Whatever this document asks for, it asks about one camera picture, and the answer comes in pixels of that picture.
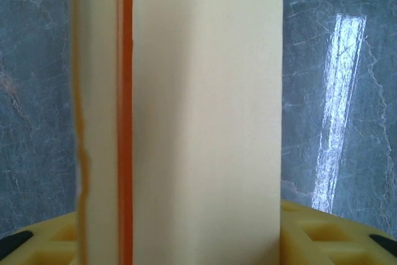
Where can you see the orange paper box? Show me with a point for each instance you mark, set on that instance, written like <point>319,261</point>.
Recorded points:
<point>201,116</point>

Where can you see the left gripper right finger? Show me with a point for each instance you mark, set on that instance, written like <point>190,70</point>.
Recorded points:
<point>328,240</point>

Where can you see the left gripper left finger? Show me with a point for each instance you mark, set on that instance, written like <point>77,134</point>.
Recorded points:
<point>46,243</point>

